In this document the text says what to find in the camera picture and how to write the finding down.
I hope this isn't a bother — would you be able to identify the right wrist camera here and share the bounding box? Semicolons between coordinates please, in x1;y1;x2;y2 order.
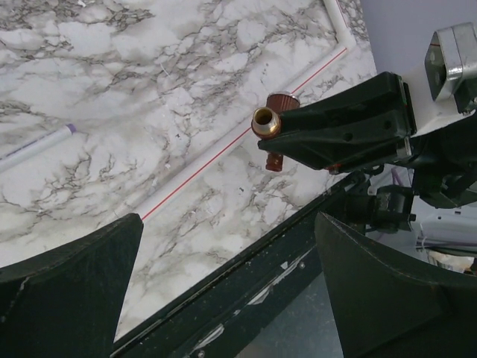
424;22;476;114

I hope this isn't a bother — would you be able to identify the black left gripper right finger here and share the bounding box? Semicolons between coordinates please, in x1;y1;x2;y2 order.
315;213;476;357

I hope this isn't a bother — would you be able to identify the white PVC pipe frame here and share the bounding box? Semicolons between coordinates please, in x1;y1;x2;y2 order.
102;1;356;224

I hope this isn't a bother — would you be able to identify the purple white marker pen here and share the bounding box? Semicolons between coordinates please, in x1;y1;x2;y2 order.
1;124;77;172

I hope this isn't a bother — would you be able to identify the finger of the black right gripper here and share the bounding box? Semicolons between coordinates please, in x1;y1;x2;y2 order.
280;72;406;134

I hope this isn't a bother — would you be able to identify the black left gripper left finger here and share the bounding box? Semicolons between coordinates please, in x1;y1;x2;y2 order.
1;213;144;357

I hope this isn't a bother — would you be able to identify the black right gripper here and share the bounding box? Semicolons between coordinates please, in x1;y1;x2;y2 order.
258;109;476;209

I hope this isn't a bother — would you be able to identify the brown water faucet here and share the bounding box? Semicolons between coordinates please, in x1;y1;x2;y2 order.
251;90;340;175

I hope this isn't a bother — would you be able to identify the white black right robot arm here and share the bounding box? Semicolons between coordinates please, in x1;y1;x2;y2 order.
251;72;476;255

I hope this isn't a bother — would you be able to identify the black table edge rail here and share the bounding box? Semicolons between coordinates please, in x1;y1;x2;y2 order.
111;174;367;357

